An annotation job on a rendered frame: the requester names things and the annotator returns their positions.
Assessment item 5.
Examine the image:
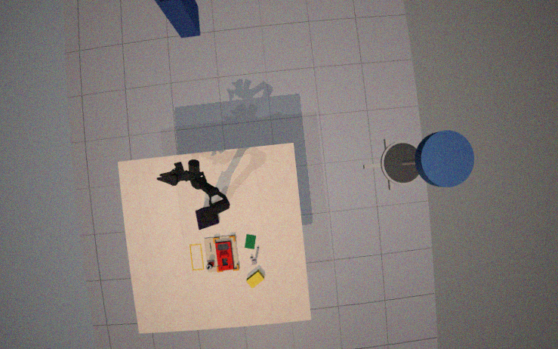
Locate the yellow rectangular block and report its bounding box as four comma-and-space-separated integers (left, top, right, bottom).
246, 270, 264, 288

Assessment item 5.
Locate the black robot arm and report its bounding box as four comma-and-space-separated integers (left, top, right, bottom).
174, 159, 230, 225

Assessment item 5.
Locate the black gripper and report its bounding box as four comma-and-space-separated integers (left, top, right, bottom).
156, 168, 190, 186

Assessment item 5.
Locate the green flat square mat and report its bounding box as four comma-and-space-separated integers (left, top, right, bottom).
245, 234, 256, 249

